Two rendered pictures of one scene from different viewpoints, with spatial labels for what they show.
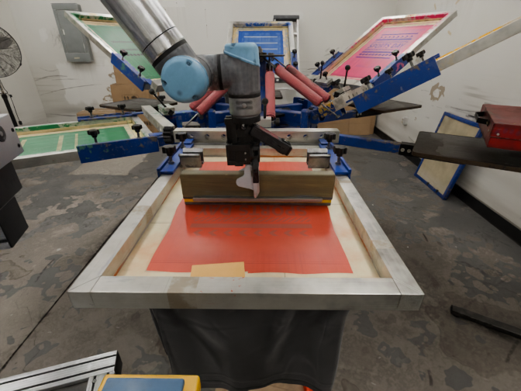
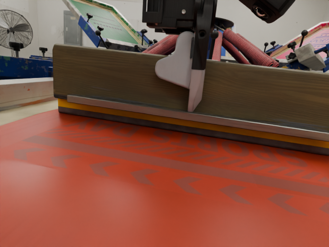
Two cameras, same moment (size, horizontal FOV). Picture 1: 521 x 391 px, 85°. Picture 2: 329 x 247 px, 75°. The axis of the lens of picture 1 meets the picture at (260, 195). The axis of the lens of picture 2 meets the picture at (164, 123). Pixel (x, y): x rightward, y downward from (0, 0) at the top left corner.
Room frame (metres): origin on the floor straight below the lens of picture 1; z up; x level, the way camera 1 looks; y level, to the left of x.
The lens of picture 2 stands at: (0.41, 0.01, 1.04)
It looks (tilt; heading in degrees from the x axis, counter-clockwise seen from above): 15 degrees down; 8
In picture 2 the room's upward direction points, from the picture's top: 7 degrees clockwise
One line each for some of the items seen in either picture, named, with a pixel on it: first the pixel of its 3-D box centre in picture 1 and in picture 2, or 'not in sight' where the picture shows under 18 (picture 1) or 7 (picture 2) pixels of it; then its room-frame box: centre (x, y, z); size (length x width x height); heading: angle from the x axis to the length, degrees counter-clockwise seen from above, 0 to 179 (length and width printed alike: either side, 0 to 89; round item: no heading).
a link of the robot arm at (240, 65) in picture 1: (241, 70); not in sight; (0.70, 0.04, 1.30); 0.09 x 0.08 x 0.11; 93
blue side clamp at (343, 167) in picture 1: (332, 162); not in sight; (0.97, -0.26, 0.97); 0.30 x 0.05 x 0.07; 179
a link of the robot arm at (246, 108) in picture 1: (245, 106); not in sight; (0.69, 0.04, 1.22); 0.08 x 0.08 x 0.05
